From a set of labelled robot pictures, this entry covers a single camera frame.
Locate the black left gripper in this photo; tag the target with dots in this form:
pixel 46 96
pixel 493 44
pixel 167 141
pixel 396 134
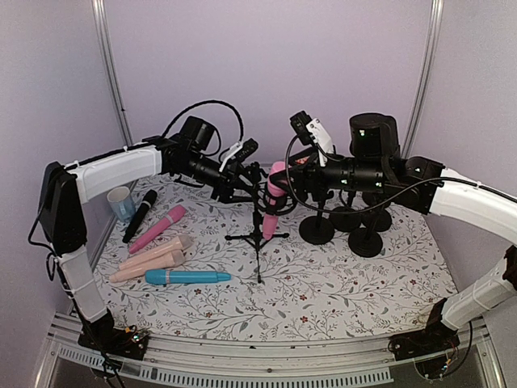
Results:
pixel 225 189

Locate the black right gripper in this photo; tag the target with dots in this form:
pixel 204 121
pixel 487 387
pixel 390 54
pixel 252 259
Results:
pixel 303 172

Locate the pink microphone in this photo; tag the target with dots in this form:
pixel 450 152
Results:
pixel 274 197
pixel 172 216

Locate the black straight stand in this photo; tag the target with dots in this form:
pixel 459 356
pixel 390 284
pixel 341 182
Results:
pixel 317 229

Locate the black tripod shock mount stand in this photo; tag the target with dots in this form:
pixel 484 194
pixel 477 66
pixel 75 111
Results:
pixel 255 237

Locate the black stand of blue microphone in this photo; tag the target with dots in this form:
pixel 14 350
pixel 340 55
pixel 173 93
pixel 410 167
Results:
pixel 343 218

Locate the black round stand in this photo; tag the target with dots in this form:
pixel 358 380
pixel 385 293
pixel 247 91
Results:
pixel 380 217
pixel 366 241
pixel 371 199

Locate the beige microphone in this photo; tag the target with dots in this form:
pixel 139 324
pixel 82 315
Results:
pixel 130 270
pixel 178 243

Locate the black microphone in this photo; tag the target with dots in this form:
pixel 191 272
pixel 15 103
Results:
pixel 146 205

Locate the blue microphone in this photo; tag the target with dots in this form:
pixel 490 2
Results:
pixel 169 277

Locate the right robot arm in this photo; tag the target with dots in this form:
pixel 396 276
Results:
pixel 417 183

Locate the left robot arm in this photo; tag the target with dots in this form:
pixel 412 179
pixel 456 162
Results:
pixel 65 190

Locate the red patterned white bowl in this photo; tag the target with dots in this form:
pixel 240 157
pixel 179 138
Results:
pixel 301 159

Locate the blue ceramic mug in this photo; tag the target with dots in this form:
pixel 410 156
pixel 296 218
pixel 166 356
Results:
pixel 121 203

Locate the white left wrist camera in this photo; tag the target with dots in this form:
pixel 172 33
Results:
pixel 239 152

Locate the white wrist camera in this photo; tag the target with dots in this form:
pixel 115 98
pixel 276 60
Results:
pixel 312 133
pixel 239 152

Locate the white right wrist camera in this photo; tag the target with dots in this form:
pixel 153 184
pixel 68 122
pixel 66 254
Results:
pixel 312 133

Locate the aluminium front frame rail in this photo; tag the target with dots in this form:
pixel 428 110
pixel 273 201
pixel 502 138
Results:
pixel 275 355

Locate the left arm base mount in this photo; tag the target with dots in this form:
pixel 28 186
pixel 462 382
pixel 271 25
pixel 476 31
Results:
pixel 129 342

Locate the aluminium left corner post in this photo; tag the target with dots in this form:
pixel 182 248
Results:
pixel 103 36

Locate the aluminium corner post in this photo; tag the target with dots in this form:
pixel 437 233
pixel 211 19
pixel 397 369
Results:
pixel 432 42
pixel 103 36

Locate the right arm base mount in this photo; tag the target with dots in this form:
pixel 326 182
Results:
pixel 424 339

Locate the aluminium right corner post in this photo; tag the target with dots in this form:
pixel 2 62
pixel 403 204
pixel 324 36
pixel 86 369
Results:
pixel 432 42

